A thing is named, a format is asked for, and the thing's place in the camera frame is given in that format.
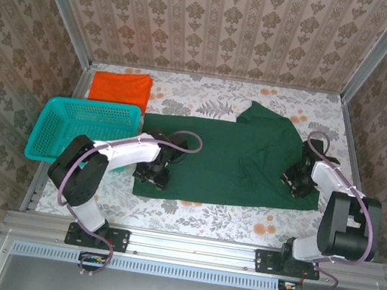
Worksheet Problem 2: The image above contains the dark green t-shirt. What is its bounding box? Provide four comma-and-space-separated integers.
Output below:
130, 85, 333, 223

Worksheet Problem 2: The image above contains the folded orange t-shirt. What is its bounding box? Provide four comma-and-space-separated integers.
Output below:
86, 66, 154, 117

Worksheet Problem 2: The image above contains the floral patterned table cover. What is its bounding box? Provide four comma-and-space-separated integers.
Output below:
34, 53, 387, 264

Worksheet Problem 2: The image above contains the teal plastic basket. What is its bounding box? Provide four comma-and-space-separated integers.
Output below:
22, 89, 145, 177

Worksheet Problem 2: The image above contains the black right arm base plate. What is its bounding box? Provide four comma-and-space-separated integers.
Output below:
252, 248, 323, 283

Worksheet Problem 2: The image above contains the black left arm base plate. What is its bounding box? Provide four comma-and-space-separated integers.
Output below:
63, 219, 131, 254

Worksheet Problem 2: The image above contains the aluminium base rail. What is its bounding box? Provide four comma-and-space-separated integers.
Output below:
1, 207, 387, 290

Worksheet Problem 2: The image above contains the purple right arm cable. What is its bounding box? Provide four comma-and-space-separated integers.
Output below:
280, 129, 387, 290

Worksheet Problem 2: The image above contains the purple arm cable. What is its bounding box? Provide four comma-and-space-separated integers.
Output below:
280, 129, 387, 290
45, 113, 205, 290

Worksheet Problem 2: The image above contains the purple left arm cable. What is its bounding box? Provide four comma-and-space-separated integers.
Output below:
45, 113, 205, 290

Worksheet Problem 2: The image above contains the slotted grey cable duct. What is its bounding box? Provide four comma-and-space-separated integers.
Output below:
11, 239, 282, 290

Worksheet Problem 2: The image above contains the aluminium frame post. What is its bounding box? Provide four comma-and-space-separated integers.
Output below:
15, 0, 103, 69
340, 0, 387, 109

